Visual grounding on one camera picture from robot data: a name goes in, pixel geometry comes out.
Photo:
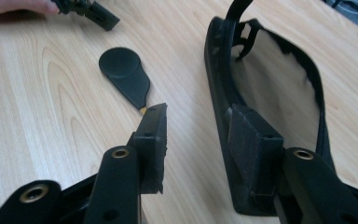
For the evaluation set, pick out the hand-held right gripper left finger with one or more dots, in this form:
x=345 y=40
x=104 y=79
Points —
x=152 y=149

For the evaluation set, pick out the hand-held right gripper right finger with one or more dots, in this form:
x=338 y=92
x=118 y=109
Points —
x=251 y=149

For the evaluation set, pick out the black correction tape dispenser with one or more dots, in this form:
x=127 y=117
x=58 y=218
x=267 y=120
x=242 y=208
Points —
x=124 y=71

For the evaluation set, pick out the black mesh pencil case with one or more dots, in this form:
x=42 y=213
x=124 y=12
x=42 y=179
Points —
x=220 y=93

